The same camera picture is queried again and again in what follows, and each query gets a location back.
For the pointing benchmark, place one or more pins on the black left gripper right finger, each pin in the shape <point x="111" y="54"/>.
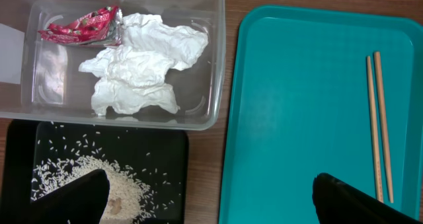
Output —
<point x="336" y="202"/>

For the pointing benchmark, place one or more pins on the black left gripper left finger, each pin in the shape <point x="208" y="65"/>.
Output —
<point x="81" y="201"/>

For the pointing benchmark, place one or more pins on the rice pile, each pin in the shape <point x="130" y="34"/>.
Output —
<point x="146" y="168"/>

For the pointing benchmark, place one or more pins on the wooden chopstick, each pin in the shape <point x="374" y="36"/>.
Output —
<point x="384" y="127"/>
<point x="374" y="131"/>

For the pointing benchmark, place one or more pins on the white napkin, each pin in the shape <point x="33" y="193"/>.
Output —
<point x="132" y="76"/>

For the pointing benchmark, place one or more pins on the red snack wrapper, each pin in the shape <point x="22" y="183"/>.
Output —
<point x="101" y="28"/>

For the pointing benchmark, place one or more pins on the black tray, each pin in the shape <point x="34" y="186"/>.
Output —
<point x="20" y="150"/>

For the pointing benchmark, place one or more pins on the teal serving tray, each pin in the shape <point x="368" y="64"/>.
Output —
<point x="299" y="107"/>

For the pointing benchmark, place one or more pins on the clear plastic bin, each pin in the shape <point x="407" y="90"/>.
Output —
<point x="41" y="81"/>

